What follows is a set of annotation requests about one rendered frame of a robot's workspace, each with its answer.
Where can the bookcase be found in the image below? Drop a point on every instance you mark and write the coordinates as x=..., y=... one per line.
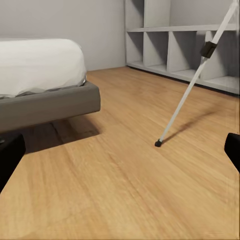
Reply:
x=153, y=46

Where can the bed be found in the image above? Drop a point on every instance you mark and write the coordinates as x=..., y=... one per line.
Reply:
x=43, y=80

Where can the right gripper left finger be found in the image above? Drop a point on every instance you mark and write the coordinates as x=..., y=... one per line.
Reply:
x=12, y=149

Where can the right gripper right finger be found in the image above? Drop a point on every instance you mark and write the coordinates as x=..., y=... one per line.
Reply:
x=232, y=149

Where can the camera tripod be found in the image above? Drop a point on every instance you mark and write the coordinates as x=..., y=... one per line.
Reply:
x=206, y=51

